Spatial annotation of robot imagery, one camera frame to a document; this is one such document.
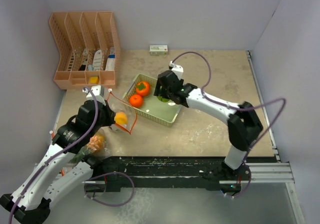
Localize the green toy lime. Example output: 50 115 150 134
157 96 169 102

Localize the yellow orange toy fruit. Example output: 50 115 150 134
114 112 128 125

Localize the clear zip bag orange zipper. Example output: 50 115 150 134
59 129 111 176

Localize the toy pineapple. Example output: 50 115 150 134
69 132 106 165

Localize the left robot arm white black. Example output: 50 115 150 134
0 100 116 224

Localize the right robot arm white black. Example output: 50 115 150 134
154 70 263 180

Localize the green plastic basket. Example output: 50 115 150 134
123 74 182 127

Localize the small white green box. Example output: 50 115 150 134
149 45 168 55

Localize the white blue box in organizer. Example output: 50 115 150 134
104 47 116 71

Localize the yellow block in organizer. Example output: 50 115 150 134
89 76 99 84

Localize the white tube in organizer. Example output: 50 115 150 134
92 49 103 71

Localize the pink desk organizer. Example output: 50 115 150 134
49 11 122 90

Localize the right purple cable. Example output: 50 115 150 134
172 51 287 160

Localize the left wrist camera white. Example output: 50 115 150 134
82 85 106 105

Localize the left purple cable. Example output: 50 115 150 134
8 87 100 224

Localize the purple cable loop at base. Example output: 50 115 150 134
83 171 136 207

